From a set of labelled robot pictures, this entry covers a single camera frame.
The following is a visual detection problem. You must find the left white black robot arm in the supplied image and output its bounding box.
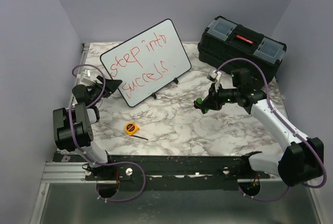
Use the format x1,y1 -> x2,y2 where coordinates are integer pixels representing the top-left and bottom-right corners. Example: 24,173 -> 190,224
53,75 -> 122,180

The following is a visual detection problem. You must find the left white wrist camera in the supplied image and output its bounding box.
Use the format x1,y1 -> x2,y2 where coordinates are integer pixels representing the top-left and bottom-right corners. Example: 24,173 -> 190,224
77,69 -> 94,86

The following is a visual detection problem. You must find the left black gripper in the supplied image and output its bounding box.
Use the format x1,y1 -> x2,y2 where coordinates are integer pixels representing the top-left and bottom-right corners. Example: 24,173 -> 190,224
90,75 -> 122,106

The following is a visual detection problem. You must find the black wire easel stand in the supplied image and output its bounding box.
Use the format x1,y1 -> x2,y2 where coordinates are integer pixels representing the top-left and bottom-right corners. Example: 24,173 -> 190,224
150,77 -> 179,100

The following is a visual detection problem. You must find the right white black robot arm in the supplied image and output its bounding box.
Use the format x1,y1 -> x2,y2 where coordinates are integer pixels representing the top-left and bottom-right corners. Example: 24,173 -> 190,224
194,69 -> 324,187

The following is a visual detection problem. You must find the black front mounting rail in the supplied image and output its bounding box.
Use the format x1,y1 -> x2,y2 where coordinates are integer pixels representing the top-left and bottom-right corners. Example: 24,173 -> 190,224
53,151 -> 283,192

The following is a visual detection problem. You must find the aluminium frame extrusion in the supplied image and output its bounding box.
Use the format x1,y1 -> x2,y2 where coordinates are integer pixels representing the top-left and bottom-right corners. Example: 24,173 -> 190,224
28,43 -> 91,224

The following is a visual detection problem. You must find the green black whiteboard eraser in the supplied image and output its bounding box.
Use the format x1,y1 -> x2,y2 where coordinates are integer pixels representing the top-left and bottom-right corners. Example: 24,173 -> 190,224
194,99 -> 209,114

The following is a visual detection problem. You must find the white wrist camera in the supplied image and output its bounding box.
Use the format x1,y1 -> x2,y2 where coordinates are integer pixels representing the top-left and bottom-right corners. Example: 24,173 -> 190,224
77,69 -> 94,86
207,69 -> 221,92

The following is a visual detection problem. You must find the white whiteboard with red writing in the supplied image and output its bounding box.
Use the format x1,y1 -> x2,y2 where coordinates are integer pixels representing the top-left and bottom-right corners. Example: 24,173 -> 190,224
100,19 -> 191,108

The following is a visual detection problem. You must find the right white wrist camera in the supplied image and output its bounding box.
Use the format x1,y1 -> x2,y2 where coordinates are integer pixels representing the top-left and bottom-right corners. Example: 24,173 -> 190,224
207,69 -> 221,92

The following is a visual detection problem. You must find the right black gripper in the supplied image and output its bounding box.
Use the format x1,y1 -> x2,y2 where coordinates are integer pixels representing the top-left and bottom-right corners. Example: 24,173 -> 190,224
200,82 -> 240,111

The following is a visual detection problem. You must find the black plastic toolbox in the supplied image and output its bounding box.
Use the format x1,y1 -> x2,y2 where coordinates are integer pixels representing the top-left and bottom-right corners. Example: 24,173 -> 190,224
197,16 -> 287,83

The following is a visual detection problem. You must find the orange tape measure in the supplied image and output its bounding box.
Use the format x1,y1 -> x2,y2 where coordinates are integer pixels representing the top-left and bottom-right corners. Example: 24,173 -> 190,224
125,122 -> 148,140

